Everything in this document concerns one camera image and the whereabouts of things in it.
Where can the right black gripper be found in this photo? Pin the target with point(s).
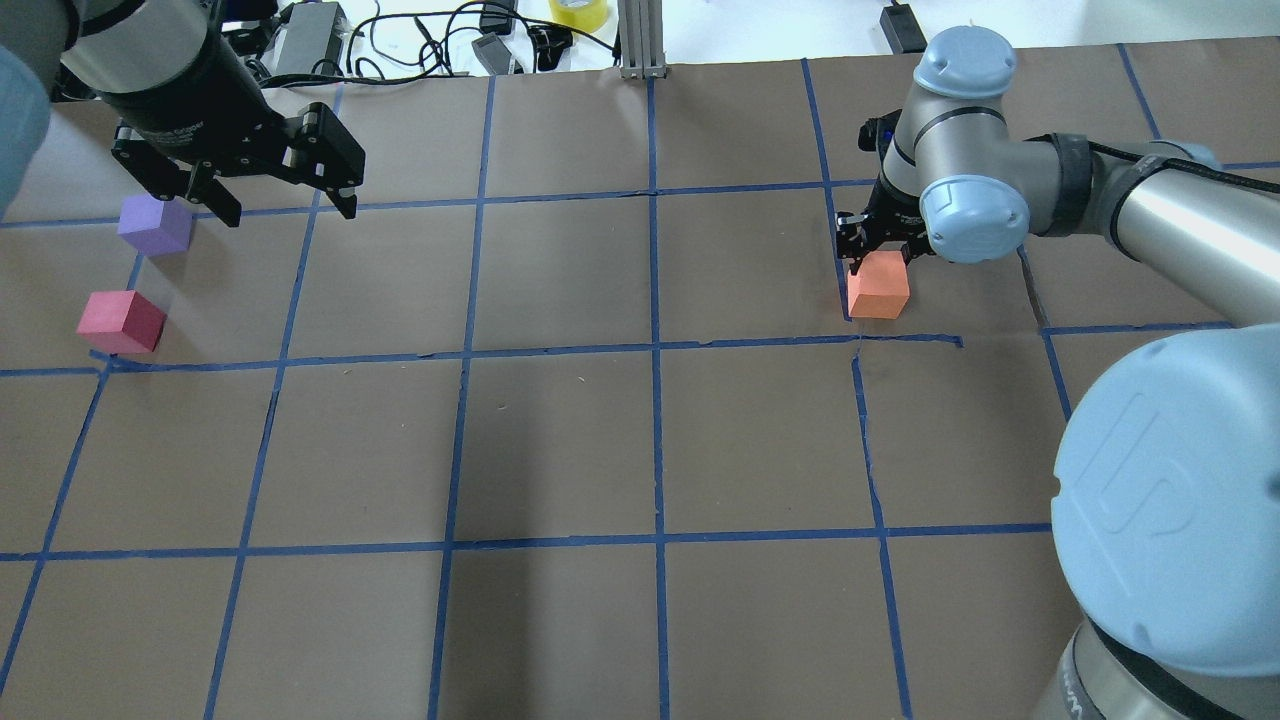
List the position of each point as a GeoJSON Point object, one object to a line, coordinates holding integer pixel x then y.
{"type": "Point", "coordinates": [893, 213]}

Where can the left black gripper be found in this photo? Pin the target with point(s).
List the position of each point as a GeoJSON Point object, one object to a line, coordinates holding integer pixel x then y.
{"type": "Point", "coordinates": [203, 100]}

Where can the orange foam block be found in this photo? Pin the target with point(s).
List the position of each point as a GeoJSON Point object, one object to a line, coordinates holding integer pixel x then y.
{"type": "Point", "coordinates": [878, 287]}

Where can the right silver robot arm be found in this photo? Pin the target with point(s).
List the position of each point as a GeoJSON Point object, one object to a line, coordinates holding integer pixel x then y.
{"type": "Point", "coordinates": [1166, 520]}

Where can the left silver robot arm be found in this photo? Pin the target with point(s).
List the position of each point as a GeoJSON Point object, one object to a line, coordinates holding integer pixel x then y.
{"type": "Point", "coordinates": [39, 38]}

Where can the purple foam block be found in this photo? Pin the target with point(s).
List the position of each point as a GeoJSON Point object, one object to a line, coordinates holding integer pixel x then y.
{"type": "Point", "coordinates": [155, 227]}

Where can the red foam block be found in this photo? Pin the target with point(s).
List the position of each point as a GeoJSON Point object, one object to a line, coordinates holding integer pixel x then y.
{"type": "Point", "coordinates": [121, 322]}

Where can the black power adapter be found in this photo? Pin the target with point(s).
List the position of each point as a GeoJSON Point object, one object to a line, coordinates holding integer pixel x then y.
{"type": "Point", "coordinates": [902, 29]}

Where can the brown paper mat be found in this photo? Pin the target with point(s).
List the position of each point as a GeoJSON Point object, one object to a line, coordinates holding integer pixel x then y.
{"type": "Point", "coordinates": [567, 423]}

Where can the yellow tape roll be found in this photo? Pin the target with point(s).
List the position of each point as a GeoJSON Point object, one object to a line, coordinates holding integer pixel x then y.
{"type": "Point", "coordinates": [586, 15]}

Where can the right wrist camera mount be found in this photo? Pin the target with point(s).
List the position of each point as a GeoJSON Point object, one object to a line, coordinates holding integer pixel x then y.
{"type": "Point", "coordinates": [876, 133]}

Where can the aluminium frame post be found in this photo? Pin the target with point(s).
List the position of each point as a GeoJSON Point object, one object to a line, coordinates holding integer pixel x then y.
{"type": "Point", "coordinates": [640, 32]}

